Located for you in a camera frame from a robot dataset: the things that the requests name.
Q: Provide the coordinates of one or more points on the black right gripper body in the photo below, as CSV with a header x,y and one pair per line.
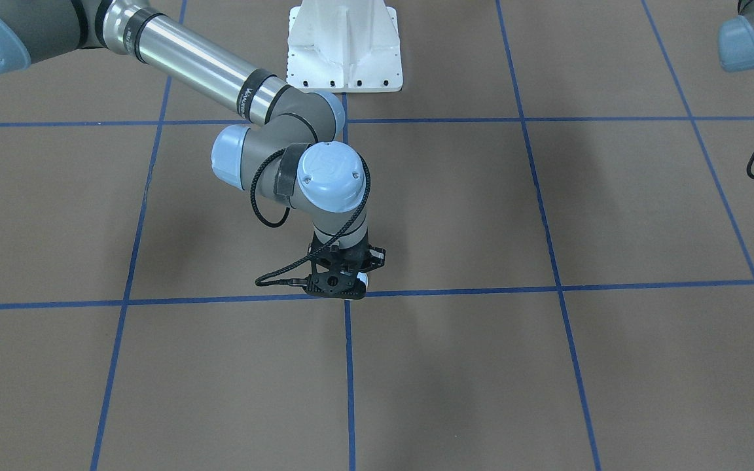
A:
x,y
376,256

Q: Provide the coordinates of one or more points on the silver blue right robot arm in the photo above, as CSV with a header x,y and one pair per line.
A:
x,y
290,156

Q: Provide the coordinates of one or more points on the white camera pedestal base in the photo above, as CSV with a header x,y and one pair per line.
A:
x,y
344,47

